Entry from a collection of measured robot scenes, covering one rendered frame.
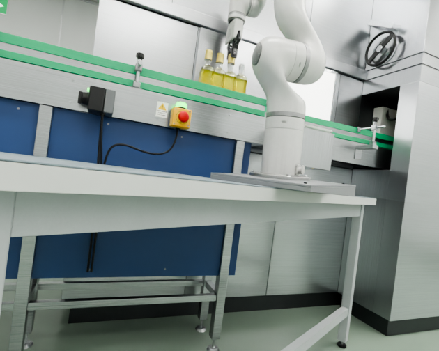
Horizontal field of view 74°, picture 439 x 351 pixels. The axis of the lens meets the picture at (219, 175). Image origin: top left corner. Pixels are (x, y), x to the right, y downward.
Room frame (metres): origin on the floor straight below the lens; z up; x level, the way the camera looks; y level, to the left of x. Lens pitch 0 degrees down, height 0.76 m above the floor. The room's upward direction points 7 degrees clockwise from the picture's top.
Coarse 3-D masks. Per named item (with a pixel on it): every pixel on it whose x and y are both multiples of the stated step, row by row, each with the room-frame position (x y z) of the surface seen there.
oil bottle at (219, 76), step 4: (216, 68) 1.33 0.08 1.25; (220, 68) 1.34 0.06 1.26; (216, 72) 1.33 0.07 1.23; (220, 72) 1.34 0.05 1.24; (224, 72) 1.35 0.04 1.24; (216, 76) 1.33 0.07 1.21; (220, 76) 1.34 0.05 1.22; (224, 76) 1.35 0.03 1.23; (216, 80) 1.33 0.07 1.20; (220, 80) 1.34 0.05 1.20; (216, 84) 1.33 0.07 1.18; (220, 84) 1.34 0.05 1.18
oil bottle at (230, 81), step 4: (228, 72) 1.35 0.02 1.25; (232, 72) 1.36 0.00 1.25; (228, 76) 1.35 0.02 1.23; (232, 76) 1.36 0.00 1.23; (224, 80) 1.36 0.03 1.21; (228, 80) 1.35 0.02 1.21; (232, 80) 1.36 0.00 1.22; (224, 84) 1.35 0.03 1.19; (228, 84) 1.35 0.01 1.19; (232, 84) 1.36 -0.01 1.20; (228, 88) 1.36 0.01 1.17; (232, 88) 1.36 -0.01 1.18
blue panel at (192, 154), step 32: (0, 128) 0.95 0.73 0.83; (32, 128) 0.98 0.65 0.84; (64, 128) 1.02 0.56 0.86; (96, 128) 1.05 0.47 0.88; (128, 128) 1.10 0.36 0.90; (160, 128) 1.14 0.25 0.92; (96, 160) 1.06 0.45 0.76; (128, 160) 1.10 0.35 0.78; (160, 160) 1.15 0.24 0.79; (192, 160) 1.20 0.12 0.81; (224, 160) 1.25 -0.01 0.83
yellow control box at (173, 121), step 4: (172, 108) 1.09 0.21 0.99; (176, 108) 1.07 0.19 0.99; (180, 108) 1.08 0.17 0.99; (172, 112) 1.08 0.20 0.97; (176, 112) 1.07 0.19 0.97; (188, 112) 1.09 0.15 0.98; (172, 116) 1.07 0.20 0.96; (176, 116) 1.07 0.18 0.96; (172, 120) 1.07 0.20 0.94; (176, 120) 1.07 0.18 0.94; (188, 120) 1.09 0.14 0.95; (172, 124) 1.07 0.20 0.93; (176, 124) 1.07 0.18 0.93; (180, 124) 1.08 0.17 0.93; (184, 124) 1.08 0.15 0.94; (188, 124) 1.09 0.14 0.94; (176, 128) 1.12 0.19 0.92; (180, 128) 1.12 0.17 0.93; (184, 128) 1.11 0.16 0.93; (188, 128) 1.10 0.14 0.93
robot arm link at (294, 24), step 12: (276, 0) 0.92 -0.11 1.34; (288, 0) 0.88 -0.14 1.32; (300, 0) 0.89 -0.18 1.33; (276, 12) 0.92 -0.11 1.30; (288, 12) 0.89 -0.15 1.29; (300, 12) 0.88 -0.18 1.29; (288, 24) 0.90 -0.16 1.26; (300, 24) 0.89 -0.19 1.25; (288, 36) 0.94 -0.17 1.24; (300, 36) 0.90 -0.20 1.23; (312, 36) 0.88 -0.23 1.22; (312, 48) 0.87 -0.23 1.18; (312, 60) 0.86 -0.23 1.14; (324, 60) 0.88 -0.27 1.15; (312, 72) 0.88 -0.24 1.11
